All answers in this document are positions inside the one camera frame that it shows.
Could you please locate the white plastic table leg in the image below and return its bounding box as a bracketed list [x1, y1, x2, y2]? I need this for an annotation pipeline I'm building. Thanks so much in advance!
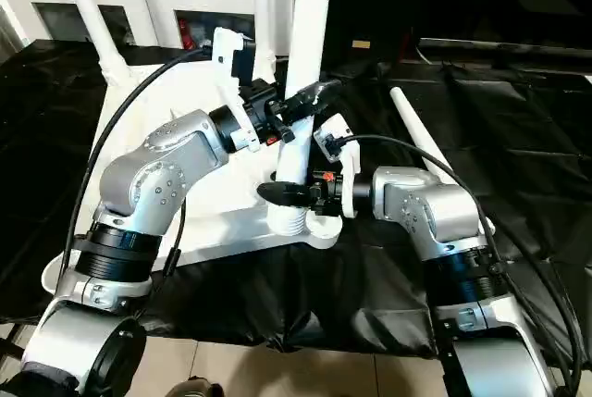
[389, 86, 497, 236]
[267, 0, 338, 237]
[249, 0, 279, 82]
[57, 0, 131, 87]

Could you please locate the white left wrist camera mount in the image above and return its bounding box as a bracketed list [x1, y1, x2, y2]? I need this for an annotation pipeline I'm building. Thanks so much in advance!
[212, 26, 261, 154]

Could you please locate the black folding stand frame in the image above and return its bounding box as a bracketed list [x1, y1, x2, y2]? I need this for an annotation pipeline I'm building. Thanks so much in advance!
[0, 322, 30, 362]

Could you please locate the grey curtain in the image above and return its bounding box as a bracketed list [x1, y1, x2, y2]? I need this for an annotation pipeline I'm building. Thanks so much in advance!
[0, 1, 23, 63]

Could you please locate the long dark bar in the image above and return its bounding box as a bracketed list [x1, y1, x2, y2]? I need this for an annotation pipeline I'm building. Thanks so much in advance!
[418, 38, 592, 61]

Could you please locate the black mat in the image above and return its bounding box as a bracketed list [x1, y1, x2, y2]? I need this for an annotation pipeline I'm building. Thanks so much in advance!
[0, 38, 592, 361]

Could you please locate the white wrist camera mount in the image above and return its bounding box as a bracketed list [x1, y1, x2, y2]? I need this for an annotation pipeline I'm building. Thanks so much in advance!
[313, 113, 363, 219]
[212, 26, 261, 154]

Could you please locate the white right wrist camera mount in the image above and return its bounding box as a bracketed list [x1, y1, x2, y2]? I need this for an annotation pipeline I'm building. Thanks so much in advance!
[313, 113, 363, 219]

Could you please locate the white plastic table top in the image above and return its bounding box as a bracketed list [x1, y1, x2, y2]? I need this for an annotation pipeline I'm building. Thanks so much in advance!
[40, 52, 344, 300]

